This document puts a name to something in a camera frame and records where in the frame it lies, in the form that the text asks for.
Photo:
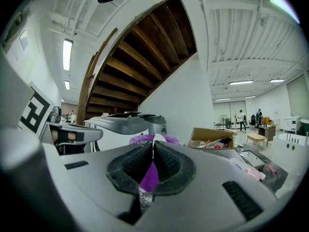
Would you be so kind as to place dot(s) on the pink plastic item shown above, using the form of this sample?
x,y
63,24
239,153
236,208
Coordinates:
x,y
270,170

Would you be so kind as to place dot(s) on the white bathtub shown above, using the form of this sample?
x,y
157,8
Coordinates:
x,y
289,144

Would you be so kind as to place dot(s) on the dark grey machine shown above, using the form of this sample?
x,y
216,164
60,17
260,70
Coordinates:
x,y
154,124

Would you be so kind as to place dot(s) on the person's left hand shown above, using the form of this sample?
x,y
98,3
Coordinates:
x,y
71,136

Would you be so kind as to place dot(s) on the black flat sheets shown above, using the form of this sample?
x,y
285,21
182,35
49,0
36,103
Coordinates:
x,y
125,114

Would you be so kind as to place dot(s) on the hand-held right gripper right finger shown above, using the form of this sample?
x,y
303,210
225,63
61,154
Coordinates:
x,y
205,190

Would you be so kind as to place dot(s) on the brown wooden cabinet desk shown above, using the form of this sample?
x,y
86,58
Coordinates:
x,y
268,130

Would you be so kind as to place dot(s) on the open cardboard box with clutter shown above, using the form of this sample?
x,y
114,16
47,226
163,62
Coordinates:
x,y
205,134

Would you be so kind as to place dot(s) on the standing fan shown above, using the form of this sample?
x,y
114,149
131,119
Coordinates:
x,y
222,118

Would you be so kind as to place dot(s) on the pink and green plastic bag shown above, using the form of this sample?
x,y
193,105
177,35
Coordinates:
x,y
251,171

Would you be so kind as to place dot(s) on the curved wooden staircase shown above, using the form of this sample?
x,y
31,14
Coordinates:
x,y
135,69

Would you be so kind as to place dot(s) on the low wooden stool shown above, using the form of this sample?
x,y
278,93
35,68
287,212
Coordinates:
x,y
256,137

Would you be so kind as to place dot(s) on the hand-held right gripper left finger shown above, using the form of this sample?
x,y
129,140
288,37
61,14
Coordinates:
x,y
96,178

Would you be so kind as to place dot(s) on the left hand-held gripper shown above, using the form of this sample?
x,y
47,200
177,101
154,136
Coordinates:
x,y
36,107

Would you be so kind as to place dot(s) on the purple plastic bucket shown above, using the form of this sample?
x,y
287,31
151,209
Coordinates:
x,y
148,178

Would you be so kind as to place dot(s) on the long ceiling light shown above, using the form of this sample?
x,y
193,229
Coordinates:
x,y
67,84
67,54
241,82
285,5

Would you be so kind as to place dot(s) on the white appliance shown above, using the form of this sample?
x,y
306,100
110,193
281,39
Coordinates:
x,y
292,123

